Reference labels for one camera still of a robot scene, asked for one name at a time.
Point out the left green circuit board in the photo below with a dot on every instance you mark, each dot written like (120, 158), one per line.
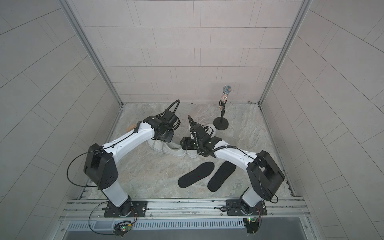
(120, 229)

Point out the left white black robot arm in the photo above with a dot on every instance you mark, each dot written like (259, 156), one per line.
(101, 161)

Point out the right green circuit board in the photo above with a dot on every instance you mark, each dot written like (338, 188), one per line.
(252, 225)

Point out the green circuit board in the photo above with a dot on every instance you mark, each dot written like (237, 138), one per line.
(120, 229)
(252, 225)

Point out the white perforated cable duct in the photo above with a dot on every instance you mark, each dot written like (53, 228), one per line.
(169, 224)

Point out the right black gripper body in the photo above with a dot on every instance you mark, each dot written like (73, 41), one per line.
(194, 143)

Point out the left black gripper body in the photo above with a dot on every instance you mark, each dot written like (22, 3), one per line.
(167, 136)

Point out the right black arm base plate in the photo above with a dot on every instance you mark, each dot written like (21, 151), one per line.
(240, 208)

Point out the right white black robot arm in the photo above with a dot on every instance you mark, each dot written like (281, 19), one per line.
(265, 175)

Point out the black insole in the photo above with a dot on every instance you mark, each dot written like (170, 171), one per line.
(225, 170)
(201, 172)

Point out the aluminium mounting rail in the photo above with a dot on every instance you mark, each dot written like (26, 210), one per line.
(158, 209)

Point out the small wooden block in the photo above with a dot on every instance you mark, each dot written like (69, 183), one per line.
(130, 128)

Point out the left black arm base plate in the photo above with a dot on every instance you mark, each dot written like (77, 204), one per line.
(127, 210)

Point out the microphone on black stand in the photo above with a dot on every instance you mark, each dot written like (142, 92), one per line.
(221, 123)

